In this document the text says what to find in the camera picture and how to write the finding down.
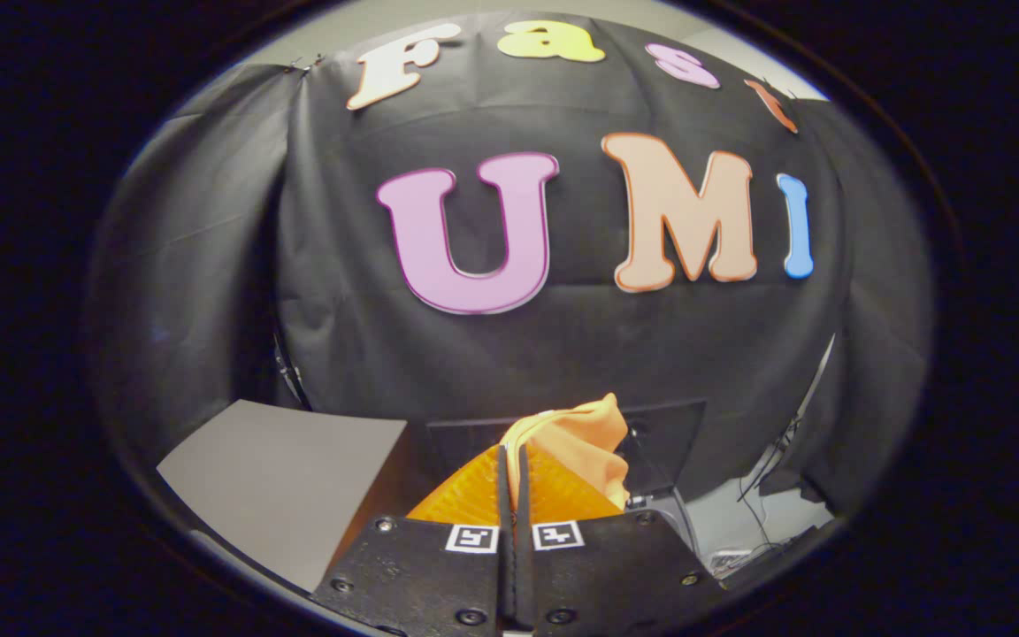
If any orange garment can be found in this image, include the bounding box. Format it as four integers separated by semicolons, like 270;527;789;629
501;394;632;512

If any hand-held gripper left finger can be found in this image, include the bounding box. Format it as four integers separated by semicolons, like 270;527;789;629
310;445;516;637

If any black hanging cable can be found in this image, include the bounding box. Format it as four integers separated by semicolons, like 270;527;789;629
735;336;836;532

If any black backdrop cloth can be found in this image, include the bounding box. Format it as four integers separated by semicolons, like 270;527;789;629
89;13;935;532

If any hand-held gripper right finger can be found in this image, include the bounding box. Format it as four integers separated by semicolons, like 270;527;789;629
515;442;727;637

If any grey and white cabinet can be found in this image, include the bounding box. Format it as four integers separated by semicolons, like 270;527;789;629
157;400;413;594

